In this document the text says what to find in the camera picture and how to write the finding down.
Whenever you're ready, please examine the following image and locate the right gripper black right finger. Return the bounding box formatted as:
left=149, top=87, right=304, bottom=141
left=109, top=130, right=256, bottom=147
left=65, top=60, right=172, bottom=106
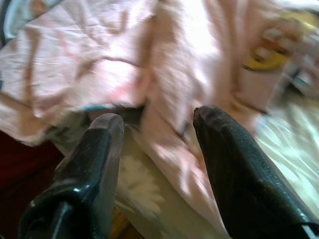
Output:
left=194, top=105, right=319, bottom=239

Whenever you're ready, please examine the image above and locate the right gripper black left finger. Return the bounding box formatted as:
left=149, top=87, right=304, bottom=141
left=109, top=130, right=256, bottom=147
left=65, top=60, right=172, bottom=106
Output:
left=18, top=113, right=125, bottom=239

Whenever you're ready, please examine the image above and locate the bed with beige floral sheet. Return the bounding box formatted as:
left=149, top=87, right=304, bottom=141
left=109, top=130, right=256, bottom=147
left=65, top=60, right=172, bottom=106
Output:
left=109, top=94, right=319, bottom=239

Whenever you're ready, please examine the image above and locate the pink cartoon bear quilt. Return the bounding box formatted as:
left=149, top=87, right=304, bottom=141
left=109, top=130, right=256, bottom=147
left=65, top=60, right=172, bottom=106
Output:
left=0, top=0, right=319, bottom=225

